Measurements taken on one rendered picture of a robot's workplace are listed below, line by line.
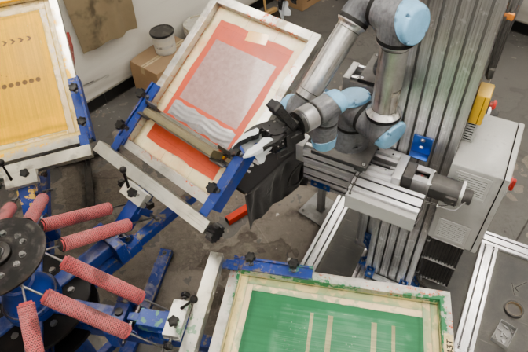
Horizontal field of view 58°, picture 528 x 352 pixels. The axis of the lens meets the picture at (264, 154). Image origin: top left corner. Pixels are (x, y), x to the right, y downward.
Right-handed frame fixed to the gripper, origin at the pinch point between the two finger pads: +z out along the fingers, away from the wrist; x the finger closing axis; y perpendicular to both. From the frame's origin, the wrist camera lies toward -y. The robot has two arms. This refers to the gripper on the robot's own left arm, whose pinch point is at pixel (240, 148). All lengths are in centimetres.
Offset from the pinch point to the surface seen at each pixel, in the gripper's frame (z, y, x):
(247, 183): -26, 66, 53
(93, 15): -41, 51, 272
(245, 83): -38, 23, 59
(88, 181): 20, 137, 207
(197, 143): -8, 31, 50
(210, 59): -36, 18, 82
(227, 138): -21, 36, 50
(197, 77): -28, 23, 81
